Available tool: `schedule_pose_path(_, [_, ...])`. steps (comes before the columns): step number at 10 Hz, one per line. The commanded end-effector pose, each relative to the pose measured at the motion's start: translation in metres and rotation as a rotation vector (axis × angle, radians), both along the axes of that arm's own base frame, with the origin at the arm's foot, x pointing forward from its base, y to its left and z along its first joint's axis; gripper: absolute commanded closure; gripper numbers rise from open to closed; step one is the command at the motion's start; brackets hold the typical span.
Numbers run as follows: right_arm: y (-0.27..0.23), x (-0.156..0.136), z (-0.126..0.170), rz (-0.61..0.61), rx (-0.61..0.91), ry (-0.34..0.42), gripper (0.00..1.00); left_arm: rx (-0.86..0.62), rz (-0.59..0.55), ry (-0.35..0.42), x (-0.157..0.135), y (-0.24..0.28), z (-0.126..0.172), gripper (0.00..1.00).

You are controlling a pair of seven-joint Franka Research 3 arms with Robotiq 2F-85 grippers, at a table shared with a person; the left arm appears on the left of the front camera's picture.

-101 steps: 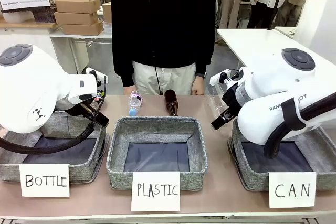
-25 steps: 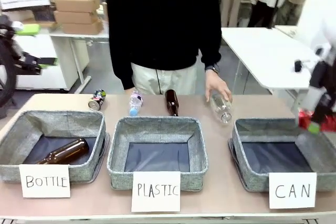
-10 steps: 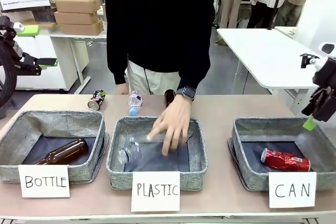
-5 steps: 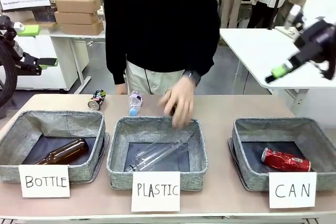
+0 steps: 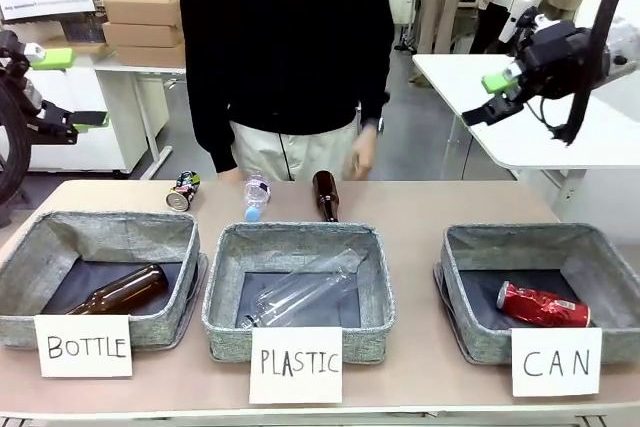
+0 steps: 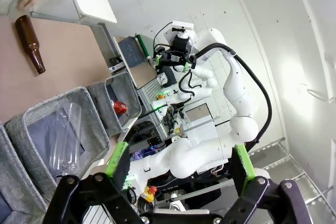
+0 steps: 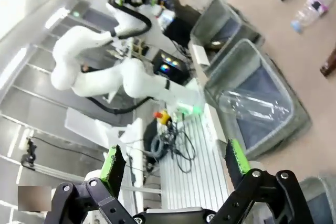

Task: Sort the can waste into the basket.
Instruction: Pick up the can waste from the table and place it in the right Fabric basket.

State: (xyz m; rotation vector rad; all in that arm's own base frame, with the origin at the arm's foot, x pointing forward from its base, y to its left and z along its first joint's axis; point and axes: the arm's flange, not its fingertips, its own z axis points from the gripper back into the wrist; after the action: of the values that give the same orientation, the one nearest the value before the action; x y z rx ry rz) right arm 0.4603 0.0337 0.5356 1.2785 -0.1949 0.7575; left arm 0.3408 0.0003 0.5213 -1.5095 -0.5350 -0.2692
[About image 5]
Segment large brown glass bottle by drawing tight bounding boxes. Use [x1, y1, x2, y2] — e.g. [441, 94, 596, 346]
[64, 262, 170, 317]

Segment white paper sign CAN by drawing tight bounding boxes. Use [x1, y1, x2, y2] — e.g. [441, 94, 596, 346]
[509, 326, 603, 398]

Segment grey fabric basket can label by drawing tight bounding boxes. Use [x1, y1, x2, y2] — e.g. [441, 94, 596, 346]
[432, 223, 640, 366]

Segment white rounded side table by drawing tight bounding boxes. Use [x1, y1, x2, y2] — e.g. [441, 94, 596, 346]
[411, 52, 640, 218]

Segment person left forearm black sleeve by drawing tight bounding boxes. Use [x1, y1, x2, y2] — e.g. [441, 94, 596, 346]
[355, 31, 394, 124]

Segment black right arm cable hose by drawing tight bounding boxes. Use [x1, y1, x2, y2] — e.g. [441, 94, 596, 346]
[550, 0, 640, 148]

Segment white desk with legs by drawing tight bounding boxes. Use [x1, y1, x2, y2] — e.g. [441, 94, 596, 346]
[74, 49, 189, 181]

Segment person right forearm black sleeve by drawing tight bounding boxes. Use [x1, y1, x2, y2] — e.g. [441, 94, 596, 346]
[198, 91, 239, 174]

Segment large clear plastic bottle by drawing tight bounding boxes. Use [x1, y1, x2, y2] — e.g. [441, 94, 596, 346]
[238, 247, 370, 330]

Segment closed flat cardboard box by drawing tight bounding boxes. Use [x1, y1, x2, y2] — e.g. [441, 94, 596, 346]
[101, 21, 185, 49]
[113, 43, 187, 69]

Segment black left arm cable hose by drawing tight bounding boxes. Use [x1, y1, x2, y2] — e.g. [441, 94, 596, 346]
[0, 74, 32, 229]

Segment grey fabric basket plastic label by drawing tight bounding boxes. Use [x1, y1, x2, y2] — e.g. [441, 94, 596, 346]
[201, 220, 397, 364]

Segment white paper sign BOTTLE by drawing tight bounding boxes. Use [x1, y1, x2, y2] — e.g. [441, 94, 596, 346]
[33, 314, 134, 379]

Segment person torso in black sweater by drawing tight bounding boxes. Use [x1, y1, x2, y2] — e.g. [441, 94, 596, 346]
[178, 0, 410, 183]

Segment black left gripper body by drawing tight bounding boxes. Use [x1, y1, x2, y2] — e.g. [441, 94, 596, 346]
[0, 29, 45, 122]

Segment black printed drink can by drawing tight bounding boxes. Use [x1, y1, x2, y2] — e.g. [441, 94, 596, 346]
[165, 170, 202, 212]

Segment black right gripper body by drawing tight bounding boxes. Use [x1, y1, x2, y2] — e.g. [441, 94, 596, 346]
[512, 20, 612, 100]

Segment person left hand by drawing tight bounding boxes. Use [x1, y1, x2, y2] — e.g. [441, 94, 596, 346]
[349, 121, 382, 181]

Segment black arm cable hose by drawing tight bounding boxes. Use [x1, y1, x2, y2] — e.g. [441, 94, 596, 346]
[550, 0, 640, 148]
[0, 74, 32, 229]

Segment grey fabric basket bottle label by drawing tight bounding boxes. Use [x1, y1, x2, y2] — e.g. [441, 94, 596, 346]
[0, 210, 209, 351]

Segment white paper sign PLASTIC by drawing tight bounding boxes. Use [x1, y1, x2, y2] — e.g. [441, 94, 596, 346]
[248, 326, 345, 406]

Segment crushed red drink can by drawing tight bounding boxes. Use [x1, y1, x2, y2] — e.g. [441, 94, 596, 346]
[495, 280, 593, 329]

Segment white low cabinet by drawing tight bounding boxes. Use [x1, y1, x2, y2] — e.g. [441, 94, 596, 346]
[0, 69, 171, 174]

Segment small brown glass bottle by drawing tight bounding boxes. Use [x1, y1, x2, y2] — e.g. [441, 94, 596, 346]
[311, 169, 342, 224]

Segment small clear blue-capped plastic bottle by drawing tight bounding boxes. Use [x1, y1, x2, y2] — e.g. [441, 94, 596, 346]
[242, 172, 273, 223]

